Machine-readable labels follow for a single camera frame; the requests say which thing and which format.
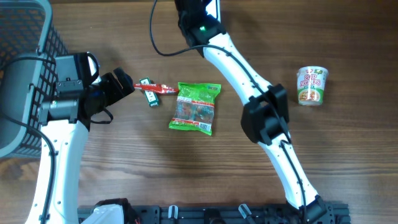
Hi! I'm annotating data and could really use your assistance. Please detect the small green box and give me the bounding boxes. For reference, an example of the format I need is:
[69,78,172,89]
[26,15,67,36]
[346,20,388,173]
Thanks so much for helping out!
[139,77,159,107]

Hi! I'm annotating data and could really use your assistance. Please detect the red snack packet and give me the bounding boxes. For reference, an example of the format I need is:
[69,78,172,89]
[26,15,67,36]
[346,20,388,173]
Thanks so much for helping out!
[134,83,179,94]

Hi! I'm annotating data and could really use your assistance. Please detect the green snack bag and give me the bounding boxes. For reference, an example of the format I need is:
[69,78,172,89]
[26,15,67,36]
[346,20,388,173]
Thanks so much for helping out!
[169,82,221,136]

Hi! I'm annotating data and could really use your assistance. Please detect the cup noodles container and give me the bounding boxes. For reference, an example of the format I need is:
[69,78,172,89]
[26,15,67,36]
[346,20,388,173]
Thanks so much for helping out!
[297,66,328,106]

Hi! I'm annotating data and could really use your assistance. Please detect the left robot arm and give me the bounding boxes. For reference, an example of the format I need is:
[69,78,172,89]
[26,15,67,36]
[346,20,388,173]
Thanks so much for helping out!
[26,52,134,223]

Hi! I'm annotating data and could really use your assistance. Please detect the white barcode scanner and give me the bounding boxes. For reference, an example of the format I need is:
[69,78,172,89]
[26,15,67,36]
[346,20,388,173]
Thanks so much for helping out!
[205,0,221,22]

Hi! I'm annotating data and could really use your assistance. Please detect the grey plastic shopping basket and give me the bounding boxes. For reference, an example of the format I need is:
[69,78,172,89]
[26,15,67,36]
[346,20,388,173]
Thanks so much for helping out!
[0,0,69,159]

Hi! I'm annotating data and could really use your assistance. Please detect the left camera cable black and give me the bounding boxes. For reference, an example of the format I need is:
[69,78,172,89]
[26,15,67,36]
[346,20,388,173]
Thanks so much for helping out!
[1,56,56,224]

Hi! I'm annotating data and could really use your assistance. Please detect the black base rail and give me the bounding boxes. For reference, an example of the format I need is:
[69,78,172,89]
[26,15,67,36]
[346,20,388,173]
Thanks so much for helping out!
[77,203,351,224]

